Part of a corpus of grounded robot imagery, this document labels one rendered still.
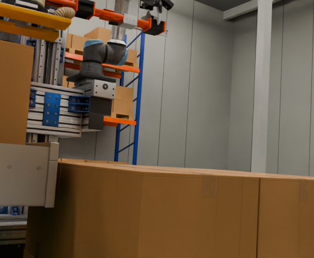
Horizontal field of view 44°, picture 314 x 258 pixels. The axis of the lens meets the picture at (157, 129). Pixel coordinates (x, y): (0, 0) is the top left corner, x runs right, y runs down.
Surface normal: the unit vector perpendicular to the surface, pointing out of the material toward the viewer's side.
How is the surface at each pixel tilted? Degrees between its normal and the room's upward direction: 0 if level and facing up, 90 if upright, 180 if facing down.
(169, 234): 90
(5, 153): 90
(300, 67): 90
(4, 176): 90
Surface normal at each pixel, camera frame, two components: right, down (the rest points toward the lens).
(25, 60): 0.48, -0.04
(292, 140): -0.82, -0.10
